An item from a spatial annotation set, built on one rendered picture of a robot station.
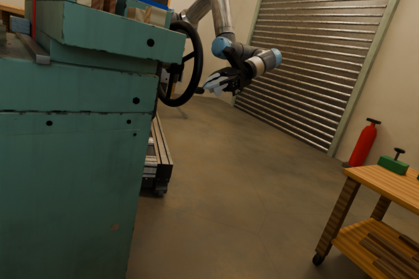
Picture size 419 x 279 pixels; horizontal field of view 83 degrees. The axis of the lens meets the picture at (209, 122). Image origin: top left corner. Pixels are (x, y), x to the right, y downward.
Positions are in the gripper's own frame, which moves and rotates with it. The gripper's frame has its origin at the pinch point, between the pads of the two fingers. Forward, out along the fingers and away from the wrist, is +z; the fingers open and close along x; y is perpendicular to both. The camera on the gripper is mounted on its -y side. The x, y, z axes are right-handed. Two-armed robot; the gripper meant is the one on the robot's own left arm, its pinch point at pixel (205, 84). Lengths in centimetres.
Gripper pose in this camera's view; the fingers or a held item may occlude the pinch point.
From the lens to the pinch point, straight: 79.3
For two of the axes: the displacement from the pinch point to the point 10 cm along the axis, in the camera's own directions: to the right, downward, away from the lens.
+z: -7.9, 4.4, -4.3
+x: -6.0, -4.3, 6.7
